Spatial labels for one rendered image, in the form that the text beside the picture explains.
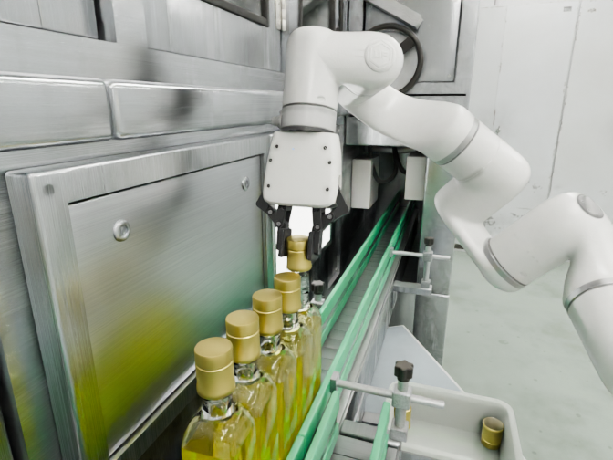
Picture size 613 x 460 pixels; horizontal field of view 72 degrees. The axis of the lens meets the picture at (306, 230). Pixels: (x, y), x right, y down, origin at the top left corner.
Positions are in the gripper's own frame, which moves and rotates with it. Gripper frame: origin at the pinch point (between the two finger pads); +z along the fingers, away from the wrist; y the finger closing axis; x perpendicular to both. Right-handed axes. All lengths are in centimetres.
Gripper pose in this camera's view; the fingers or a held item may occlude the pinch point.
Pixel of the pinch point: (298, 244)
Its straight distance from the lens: 58.8
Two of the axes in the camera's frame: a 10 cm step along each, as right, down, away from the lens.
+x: 3.1, -0.2, 9.5
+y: 9.5, 0.9, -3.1
